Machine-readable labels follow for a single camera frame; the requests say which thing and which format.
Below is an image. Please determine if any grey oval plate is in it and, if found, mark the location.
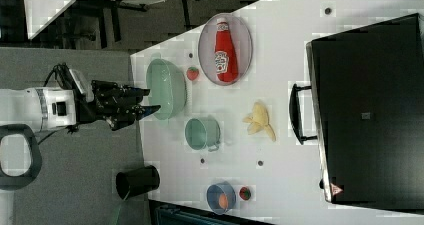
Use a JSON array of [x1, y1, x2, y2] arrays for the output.
[[198, 13, 253, 86]]

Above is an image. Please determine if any red strawberry near colander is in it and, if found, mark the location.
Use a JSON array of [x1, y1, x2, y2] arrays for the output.
[[186, 67, 199, 81]]

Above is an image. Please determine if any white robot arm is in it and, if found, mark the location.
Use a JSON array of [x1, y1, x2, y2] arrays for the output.
[[1, 80, 160, 191]]

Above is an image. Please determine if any orange egg in cup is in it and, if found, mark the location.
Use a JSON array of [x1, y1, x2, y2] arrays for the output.
[[218, 194, 228, 209]]

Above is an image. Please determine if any blue cup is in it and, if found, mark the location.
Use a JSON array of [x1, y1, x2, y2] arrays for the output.
[[206, 181, 236, 215]]

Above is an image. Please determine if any red strawberry near cup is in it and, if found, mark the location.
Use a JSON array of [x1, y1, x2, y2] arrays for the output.
[[239, 186, 251, 201]]

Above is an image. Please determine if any peeled yellow banana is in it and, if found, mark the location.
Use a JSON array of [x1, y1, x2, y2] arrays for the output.
[[242, 102, 276, 142]]

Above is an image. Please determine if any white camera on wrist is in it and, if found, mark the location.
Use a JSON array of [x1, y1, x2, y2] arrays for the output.
[[70, 69, 94, 103]]

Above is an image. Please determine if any black cable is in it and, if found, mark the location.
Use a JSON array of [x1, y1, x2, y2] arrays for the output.
[[43, 62, 73, 88]]

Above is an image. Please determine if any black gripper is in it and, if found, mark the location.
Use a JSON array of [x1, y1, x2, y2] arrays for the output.
[[77, 80, 161, 131]]

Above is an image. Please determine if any green colander bowl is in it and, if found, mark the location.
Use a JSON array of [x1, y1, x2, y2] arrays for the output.
[[146, 58, 187, 120]]

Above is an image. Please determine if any red ketchup bottle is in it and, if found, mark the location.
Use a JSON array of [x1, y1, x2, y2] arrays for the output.
[[214, 18, 239, 83]]

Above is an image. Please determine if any black toaster oven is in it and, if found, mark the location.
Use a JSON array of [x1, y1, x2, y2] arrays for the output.
[[305, 13, 424, 214]]

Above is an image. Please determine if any green mug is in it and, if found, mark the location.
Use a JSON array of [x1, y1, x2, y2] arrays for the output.
[[185, 117, 221, 152]]

